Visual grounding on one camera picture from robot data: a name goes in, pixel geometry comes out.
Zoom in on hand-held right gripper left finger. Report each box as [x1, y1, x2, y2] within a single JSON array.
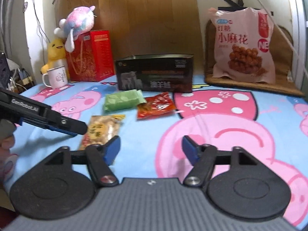
[[46, 136, 121, 187]]

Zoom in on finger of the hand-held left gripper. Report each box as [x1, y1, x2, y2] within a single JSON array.
[[46, 109, 87, 135], [16, 118, 81, 136]]

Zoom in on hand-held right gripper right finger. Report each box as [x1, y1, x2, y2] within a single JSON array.
[[182, 136, 258, 187]]

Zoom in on yellow snack packet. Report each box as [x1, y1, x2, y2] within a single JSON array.
[[78, 115, 126, 151]]

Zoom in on light green snack packet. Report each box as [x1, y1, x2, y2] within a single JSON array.
[[103, 90, 146, 112]]

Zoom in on red snack packet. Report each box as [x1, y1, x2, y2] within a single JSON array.
[[137, 92, 175, 119]]

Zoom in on dark printed cardboard box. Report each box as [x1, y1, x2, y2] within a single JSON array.
[[115, 54, 195, 93]]

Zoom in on person's left hand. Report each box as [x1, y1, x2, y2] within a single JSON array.
[[0, 136, 18, 186]]

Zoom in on black power adapter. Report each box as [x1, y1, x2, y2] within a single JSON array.
[[17, 68, 34, 88]]

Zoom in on pig printed blanket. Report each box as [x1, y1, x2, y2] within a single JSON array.
[[5, 73, 308, 230]]

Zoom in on white enamel mug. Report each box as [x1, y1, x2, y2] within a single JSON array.
[[42, 65, 68, 89]]

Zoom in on yellow duck plush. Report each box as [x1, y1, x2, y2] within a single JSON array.
[[40, 37, 67, 75]]

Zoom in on red gift bag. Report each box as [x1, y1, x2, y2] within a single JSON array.
[[65, 29, 115, 82]]

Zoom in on pastel plush toy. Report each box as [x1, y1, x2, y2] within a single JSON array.
[[53, 5, 96, 53]]

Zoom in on large pink snack bag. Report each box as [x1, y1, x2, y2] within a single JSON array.
[[208, 7, 276, 83]]

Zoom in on brown seat cushion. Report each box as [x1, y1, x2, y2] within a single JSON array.
[[204, 19, 305, 98]]

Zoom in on wooden headboard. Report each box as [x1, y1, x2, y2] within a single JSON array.
[[54, 0, 210, 60]]

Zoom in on black tape strips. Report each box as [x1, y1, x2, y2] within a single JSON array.
[[218, 0, 275, 17]]

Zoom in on thin black cable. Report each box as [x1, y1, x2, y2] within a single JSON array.
[[25, 0, 50, 65]]

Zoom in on window frame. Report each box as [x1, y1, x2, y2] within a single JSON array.
[[286, 0, 308, 94]]

